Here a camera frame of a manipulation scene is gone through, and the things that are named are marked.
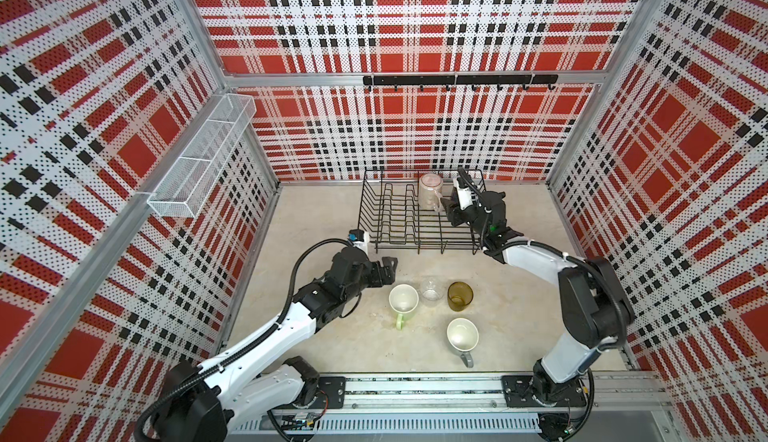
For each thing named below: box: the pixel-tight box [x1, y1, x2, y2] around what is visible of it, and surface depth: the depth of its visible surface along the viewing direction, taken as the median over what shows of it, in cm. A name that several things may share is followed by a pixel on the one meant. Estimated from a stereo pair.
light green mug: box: [388, 283, 419, 331], surface depth 83 cm
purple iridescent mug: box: [418, 173, 443, 212], surface depth 106 cm
